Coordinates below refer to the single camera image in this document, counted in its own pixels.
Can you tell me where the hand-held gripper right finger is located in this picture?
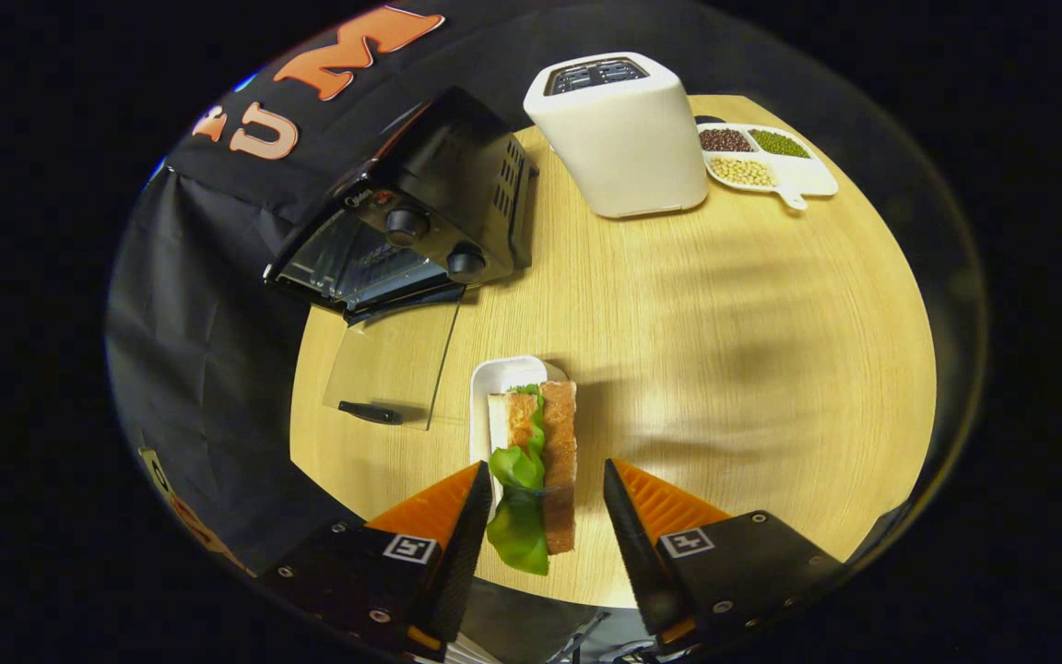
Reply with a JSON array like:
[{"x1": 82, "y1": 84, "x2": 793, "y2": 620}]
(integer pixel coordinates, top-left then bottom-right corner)
[{"x1": 602, "y1": 457, "x2": 845, "y2": 648}]

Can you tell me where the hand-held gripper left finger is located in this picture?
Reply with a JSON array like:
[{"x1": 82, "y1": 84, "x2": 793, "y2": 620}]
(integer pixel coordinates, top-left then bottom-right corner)
[{"x1": 259, "y1": 460, "x2": 495, "y2": 660}]

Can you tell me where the sandwich with lettuce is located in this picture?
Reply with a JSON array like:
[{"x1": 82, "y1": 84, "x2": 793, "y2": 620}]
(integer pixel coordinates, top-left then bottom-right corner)
[{"x1": 485, "y1": 380, "x2": 580, "y2": 577}]

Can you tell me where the black toaster oven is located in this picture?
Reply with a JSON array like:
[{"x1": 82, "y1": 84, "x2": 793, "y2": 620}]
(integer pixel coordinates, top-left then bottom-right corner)
[{"x1": 264, "y1": 86, "x2": 539, "y2": 433}]

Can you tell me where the white toaster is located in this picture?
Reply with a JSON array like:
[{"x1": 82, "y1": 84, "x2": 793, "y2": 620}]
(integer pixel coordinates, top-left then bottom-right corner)
[{"x1": 523, "y1": 52, "x2": 710, "y2": 219}]

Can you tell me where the white rectangular tray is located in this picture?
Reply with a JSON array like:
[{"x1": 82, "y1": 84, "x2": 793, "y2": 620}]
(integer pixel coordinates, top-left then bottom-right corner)
[{"x1": 469, "y1": 355, "x2": 569, "y2": 480}]

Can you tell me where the white divided dish with beans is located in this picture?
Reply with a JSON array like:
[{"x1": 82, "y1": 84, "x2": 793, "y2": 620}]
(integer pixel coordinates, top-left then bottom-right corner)
[{"x1": 695, "y1": 122, "x2": 840, "y2": 211}]

